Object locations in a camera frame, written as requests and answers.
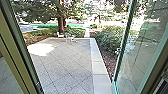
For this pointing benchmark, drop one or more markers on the green framed glass door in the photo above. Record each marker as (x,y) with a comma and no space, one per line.
(140,46)

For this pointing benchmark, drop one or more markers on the low green hedge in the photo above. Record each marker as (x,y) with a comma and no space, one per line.
(75,32)

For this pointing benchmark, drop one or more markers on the metal garden bench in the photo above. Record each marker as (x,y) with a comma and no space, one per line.
(60,34)

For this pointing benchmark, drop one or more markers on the green shrub bed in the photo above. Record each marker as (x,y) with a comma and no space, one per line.
(110,38)

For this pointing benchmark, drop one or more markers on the brown tree trunk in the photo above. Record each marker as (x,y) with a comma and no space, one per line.
(60,21)

